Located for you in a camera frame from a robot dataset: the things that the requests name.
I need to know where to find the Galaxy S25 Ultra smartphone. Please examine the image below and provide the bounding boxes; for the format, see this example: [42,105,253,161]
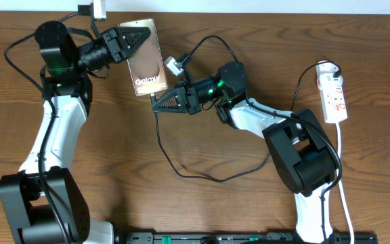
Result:
[119,18,168,97]

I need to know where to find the black USB charging cable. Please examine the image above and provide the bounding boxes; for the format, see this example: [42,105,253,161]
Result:
[150,61,343,183]

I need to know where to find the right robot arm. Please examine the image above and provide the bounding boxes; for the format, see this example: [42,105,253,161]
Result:
[151,61,342,243]

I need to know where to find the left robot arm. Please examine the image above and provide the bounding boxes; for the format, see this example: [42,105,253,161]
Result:
[0,21,151,243]

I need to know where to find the white power strip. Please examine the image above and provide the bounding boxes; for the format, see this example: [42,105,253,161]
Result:
[316,60,348,124]

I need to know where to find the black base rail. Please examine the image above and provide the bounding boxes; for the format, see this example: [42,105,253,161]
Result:
[114,229,378,244]

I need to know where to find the white power strip cord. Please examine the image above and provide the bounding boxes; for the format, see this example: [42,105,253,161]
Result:
[334,122,355,244]

